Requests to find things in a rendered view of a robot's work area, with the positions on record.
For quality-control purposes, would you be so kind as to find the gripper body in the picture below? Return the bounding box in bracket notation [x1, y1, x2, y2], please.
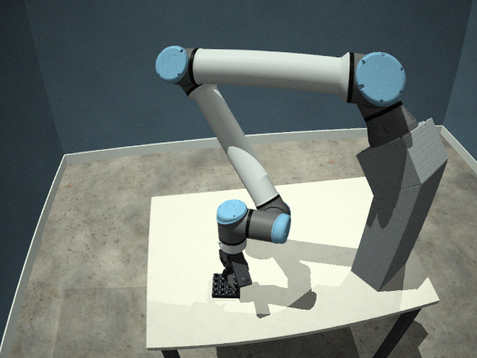
[219, 249, 241, 274]

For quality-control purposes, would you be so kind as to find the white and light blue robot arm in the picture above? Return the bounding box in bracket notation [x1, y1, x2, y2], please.
[156, 46, 418, 288]

